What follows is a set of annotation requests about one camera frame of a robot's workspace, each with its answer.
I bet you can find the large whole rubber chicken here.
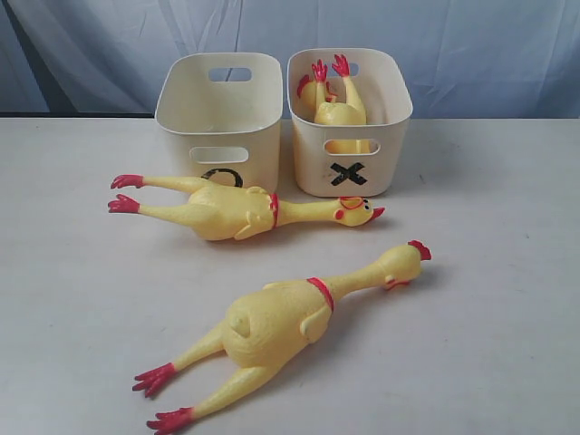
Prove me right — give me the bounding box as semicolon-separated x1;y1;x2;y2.
133;240;431;434

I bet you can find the headless rubber chicken body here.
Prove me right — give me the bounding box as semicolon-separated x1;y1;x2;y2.
312;54;371;154

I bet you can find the severed rubber chicken head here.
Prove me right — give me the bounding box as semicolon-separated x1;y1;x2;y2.
296;74;338;111

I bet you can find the whole rubber chicken near bins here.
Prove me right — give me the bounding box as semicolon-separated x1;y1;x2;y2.
108;174;385;241

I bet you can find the cream bin marked circle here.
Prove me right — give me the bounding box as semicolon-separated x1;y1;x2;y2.
155;53;284;192

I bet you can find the cream bin marked cross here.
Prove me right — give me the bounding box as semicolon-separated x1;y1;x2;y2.
287;48;413;197

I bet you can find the blue-grey backdrop curtain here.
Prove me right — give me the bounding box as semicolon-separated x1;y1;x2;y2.
1;1;579;118

